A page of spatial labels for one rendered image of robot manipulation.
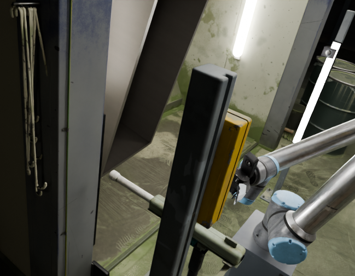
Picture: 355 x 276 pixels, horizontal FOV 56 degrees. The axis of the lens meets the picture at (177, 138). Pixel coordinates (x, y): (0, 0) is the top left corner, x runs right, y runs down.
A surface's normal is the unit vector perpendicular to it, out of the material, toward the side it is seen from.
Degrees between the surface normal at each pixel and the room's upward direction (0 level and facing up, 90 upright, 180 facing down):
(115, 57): 91
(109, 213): 0
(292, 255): 95
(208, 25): 90
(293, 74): 90
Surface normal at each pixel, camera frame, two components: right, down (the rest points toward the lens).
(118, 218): 0.18, -0.85
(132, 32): -0.49, 0.36
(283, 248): -0.25, 0.51
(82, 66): 0.80, 0.41
